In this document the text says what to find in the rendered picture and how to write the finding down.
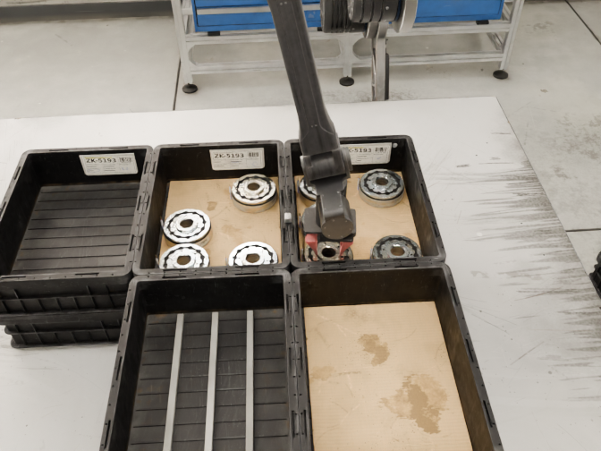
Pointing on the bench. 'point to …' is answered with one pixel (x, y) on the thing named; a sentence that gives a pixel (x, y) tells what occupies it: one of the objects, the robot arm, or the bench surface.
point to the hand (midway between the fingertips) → (328, 250)
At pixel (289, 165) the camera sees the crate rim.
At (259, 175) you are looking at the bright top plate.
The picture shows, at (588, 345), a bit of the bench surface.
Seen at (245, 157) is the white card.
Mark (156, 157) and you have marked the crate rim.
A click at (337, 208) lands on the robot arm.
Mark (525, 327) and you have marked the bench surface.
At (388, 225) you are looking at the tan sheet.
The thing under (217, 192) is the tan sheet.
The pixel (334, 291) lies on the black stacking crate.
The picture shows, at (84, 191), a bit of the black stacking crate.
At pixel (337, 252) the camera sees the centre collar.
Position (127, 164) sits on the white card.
